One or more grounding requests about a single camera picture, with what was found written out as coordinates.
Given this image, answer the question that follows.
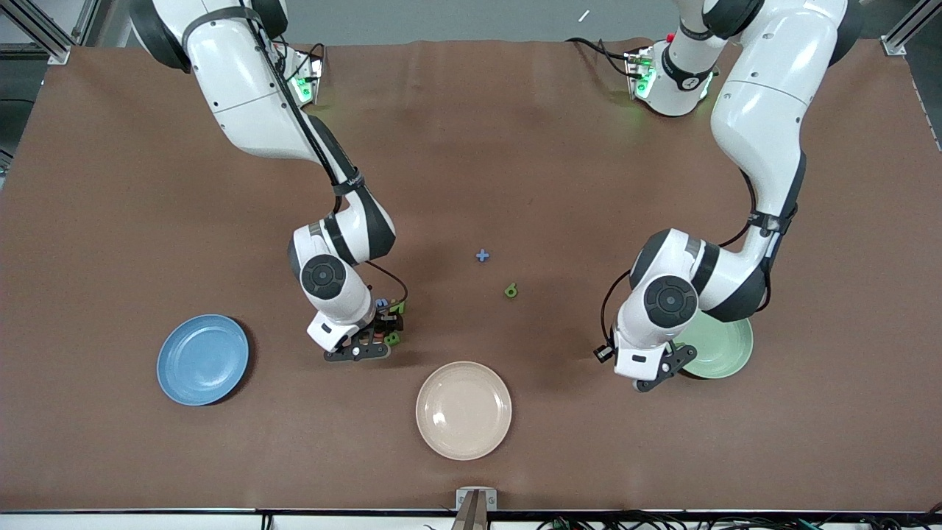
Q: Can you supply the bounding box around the beige plate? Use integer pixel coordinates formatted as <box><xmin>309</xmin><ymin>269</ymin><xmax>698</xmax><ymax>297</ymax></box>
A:
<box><xmin>415</xmin><ymin>361</ymin><xmax>513</xmax><ymax>462</ymax></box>

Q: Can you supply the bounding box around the green plate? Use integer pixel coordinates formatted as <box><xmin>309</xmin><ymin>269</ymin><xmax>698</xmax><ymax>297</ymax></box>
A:
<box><xmin>676</xmin><ymin>313</ymin><xmax>754</xmax><ymax>380</ymax></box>

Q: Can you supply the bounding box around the blue plate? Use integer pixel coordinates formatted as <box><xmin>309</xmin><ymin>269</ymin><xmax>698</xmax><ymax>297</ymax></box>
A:
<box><xmin>156</xmin><ymin>314</ymin><xmax>250</xmax><ymax>407</ymax></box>

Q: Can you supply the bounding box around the brown table cover cloth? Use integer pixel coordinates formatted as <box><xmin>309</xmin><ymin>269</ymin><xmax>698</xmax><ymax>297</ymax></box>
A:
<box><xmin>0</xmin><ymin>37</ymin><xmax>942</xmax><ymax>512</ymax></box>

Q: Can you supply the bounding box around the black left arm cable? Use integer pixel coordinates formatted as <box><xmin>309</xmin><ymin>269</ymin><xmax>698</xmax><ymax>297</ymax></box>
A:
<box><xmin>598</xmin><ymin>166</ymin><xmax>773</xmax><ymax>350</ymax></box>

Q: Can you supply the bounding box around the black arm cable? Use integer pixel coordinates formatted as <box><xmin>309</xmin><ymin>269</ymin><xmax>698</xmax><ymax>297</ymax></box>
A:
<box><xmin>598</xmin><ymin>166</ymin><xmax>773</xmax><ymax>350</ymax></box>
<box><xmin>235</xmin><ymin>0</ymin><xmax>410</xmax><ymax>314</ymax></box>

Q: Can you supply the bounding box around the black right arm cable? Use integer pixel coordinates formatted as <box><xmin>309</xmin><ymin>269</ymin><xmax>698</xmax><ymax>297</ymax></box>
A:
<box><xmin>235</xmin><ymin>0</ymin><xmax>410</xmax><ymax>314</ymax></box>

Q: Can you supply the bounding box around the gray metal camera bracket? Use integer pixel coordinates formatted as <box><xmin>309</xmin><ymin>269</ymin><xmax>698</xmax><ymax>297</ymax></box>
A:
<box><xmin>456</xmin><ymin>487</ymin><xmax>498</xmax><ymax>512</ymax></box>

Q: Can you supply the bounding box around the tan camera pole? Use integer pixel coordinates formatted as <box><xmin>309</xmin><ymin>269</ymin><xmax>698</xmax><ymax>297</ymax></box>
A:
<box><xmin>450</xmin><ymin>492</ymin><xmax>488</xmax><ymax>530</ymax></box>

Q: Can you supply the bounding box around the white table edge rail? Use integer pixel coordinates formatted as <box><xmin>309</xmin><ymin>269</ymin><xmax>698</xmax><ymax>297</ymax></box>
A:
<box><xmin>0</xmin><ymin>509</ymin><xmax>942</xmax><ymax>530</ymax></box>

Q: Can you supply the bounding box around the aluminium frame post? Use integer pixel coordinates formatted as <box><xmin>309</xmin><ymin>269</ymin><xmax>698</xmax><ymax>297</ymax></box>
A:
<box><xmin>883</xmin><ymin>0</ymin><xmax>942</xmax><ymax>56</ymax></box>
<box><xmin>0</xmin><ymin>0</ymin><xmax>100</xmax><ymax>66</ymax></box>

